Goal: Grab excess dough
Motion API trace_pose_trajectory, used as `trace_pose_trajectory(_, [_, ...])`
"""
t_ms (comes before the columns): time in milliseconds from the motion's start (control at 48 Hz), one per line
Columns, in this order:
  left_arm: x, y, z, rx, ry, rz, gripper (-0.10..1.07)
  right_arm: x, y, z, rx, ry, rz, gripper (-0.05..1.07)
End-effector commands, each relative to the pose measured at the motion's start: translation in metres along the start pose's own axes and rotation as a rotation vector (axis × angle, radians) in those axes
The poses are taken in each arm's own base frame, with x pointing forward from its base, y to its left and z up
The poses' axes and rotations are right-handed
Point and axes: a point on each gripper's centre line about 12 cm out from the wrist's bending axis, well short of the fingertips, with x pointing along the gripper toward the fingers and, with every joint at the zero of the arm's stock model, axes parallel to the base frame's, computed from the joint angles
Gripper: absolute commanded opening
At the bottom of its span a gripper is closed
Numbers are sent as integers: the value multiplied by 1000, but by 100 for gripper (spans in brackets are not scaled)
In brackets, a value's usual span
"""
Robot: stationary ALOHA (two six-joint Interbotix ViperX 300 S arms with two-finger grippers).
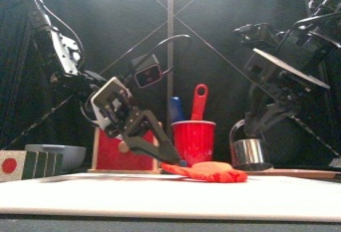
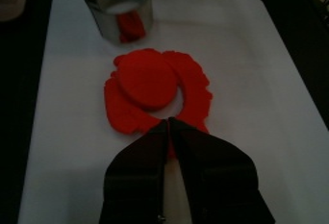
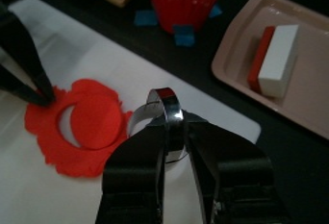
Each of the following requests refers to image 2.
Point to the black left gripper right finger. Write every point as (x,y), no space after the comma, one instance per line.
(219,176)

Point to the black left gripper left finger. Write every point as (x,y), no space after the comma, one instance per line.
(137,173)

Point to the red round dough disc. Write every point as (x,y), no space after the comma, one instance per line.
(148,79)

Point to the white cutting board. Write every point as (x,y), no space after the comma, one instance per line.
(257,90)

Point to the shiny metal cylinder cutter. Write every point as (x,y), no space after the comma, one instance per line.
(122,13)

